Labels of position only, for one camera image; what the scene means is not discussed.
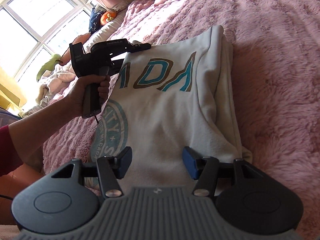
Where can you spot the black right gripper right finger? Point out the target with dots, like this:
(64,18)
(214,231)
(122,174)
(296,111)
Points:
(202,169)

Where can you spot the orange plush toy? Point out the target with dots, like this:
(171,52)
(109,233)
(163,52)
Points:
(108,16)

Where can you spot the person left hand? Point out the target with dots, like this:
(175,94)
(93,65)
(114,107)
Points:
(75,97)

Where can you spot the white printed sweatshirt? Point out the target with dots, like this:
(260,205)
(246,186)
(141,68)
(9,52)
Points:
(166,98)

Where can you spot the person left forearm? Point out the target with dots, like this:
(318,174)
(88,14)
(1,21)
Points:
(22,138)

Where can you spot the white window frame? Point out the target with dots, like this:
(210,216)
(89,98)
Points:
(35,29)

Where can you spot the pink long pillow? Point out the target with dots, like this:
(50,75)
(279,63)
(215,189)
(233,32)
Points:
(74,48)

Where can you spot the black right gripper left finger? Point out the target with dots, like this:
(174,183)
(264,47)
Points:
(112,169)

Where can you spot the pink fluffy bed blanket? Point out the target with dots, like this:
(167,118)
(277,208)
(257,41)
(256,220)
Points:
(275,78)

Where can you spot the crumpled pink blanket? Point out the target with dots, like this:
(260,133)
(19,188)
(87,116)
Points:
(49,84)

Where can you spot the green plush toy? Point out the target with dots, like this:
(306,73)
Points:
(50,65)

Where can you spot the dark blue floral cushion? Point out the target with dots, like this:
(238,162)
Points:
(95,17)

